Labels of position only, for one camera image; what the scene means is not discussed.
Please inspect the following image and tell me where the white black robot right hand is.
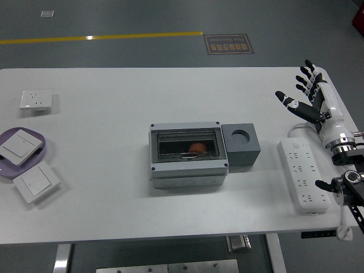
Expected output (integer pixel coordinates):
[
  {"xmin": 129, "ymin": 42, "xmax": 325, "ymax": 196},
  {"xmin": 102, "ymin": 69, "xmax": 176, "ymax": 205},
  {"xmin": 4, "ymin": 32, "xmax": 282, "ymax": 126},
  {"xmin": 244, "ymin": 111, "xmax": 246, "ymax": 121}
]
[{"xmin": 275, "ymin": 59, "xmax": 357, "ymax": 149}]

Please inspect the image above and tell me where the orange cylinder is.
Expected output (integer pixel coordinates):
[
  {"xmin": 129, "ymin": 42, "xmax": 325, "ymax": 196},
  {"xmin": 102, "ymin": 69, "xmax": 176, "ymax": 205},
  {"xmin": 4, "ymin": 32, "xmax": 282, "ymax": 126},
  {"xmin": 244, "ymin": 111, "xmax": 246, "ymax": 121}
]
[{"xmin": 188, "ymin": 143, "xmax": 207, "ymax": 155}]

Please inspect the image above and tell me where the grey electrical box clear lid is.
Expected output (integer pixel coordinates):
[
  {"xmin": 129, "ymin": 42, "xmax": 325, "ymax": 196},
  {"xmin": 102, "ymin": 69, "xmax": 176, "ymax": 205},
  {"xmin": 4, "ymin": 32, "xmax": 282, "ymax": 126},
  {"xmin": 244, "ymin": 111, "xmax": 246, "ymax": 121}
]
[{"xmin": 148, "ymin": 121, "xmax": 230, "ymax": 189}]

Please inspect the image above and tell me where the grey cube with round hole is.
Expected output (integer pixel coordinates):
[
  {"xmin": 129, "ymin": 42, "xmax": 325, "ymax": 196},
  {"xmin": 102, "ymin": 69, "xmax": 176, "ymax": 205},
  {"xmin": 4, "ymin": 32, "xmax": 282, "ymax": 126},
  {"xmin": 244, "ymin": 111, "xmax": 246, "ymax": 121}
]
[{"xmin": 221, "ymin": 122, "xmax": 262, "ymax": 167}]

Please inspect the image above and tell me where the white power strip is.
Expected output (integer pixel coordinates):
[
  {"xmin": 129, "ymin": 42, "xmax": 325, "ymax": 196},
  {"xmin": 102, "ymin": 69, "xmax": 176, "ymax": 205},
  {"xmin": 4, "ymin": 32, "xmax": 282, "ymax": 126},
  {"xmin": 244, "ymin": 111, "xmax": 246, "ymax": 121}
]
[{"xmin": 278, "ymin": 137, "xmax": 332, "ymax": 216}]

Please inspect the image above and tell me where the red object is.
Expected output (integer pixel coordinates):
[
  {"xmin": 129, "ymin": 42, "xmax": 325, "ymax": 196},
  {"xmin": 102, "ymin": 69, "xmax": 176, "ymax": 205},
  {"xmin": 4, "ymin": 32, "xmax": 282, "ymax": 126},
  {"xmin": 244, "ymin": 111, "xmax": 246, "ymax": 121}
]
[{"xmin": 351, "ymin": 5, "xmax": 364, "ymax": 36}]

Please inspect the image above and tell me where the white power plug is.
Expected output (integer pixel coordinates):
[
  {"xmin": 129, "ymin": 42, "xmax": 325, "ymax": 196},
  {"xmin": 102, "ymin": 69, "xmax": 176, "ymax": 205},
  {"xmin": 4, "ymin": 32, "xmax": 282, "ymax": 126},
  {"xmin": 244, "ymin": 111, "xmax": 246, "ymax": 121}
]
[{"xmin": 336, "ymin": 225, "xmax": 354, "ymax": 241}]

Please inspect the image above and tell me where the black table control panel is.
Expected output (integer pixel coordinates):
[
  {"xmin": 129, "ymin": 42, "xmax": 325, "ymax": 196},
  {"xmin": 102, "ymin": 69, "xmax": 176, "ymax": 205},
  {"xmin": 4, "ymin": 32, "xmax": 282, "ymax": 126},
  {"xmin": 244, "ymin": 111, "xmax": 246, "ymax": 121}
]
[{"xmin": 301, "ymin": 230, "xmax": 338, "ymax": 239}]

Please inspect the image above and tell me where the brown floor sign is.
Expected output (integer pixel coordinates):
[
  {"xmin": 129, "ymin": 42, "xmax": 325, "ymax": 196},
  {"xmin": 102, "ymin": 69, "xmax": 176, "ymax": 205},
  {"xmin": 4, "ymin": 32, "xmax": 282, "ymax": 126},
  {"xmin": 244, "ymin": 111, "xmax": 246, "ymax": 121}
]
[{"xmin": 202, "ymin": 34, "xmax": 255, "ymax": 56}]

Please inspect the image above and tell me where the white table leg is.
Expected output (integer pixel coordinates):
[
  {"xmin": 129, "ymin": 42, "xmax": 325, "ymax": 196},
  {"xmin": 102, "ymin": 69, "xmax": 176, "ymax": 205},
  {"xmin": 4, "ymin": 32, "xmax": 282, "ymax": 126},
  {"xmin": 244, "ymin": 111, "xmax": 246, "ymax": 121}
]
[
  {"xmin": 52, "ymin": 243, "xmax": 73, "ymax": 273},
  {"xmin": 264, "ymin": 233, "xmax": 287, "ymax": 273}
]

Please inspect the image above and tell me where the yellow floor tape line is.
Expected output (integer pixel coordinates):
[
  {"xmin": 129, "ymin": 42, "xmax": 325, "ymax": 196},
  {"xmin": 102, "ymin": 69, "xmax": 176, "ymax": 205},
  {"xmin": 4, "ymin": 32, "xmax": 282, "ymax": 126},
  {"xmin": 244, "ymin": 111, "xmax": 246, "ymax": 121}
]
[{"xmin": 0, "ymin": 31, "xmax": 204, "ymax": 46}]

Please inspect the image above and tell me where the purple plastic tray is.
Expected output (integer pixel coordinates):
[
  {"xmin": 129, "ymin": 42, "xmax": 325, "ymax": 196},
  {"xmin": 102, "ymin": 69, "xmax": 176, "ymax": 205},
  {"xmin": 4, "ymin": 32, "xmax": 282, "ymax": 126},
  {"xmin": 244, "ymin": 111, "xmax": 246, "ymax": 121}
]
[{"xmin": 0, "ymin": 127, "xmax": 47, "ymax": 179}]

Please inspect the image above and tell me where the white power cord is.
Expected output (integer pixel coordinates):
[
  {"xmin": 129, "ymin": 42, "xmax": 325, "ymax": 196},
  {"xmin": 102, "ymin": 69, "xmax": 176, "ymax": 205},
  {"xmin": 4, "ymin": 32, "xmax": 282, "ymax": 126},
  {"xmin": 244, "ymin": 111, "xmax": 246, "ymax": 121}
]
[{"xmin": 288, "ymin": 121, "xmax": 348, "ymax": 229}]

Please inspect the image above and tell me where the metal bracket under table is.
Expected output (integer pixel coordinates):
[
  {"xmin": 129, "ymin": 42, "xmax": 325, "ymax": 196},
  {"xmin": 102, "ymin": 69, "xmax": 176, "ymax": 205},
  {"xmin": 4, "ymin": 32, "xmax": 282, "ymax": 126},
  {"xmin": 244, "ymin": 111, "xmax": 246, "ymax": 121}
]
[{"xmin": 226, "ymin": 234, "xmax": 253, "ymax": 254}]

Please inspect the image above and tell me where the metal base plate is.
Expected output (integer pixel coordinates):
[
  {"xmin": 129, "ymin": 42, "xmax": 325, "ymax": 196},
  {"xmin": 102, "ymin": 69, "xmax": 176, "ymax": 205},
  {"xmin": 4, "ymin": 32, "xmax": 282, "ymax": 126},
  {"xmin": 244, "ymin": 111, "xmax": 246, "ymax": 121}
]
[
  {"xmin": 96, "ymin": 264, "xmax": 169, "ymax": 273},
  {"xmin": 167, "ymin": 259, "xmax": 240, "ymax": 273}
]

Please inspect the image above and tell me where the white wall socket plate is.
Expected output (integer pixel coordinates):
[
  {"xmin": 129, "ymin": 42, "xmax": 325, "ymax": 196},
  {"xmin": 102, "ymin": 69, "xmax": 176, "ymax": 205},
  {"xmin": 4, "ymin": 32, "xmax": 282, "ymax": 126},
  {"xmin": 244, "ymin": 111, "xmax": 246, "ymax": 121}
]
[{"xmin": 19, "ymin": 90, "xmax": 54, "ymax": 111}]

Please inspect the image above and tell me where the white wall switch plate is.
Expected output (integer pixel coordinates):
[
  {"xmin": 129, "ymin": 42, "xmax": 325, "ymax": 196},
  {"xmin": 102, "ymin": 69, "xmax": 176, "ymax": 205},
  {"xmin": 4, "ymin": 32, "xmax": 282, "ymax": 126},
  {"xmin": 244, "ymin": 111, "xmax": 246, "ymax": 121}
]
[
  {"xmin": 13, "ymin": 161, "xmax": 61, "ymax": 205},
  {"xmin": 0, "ymin": 129, "xmax": 44, "ymax": 167}
]

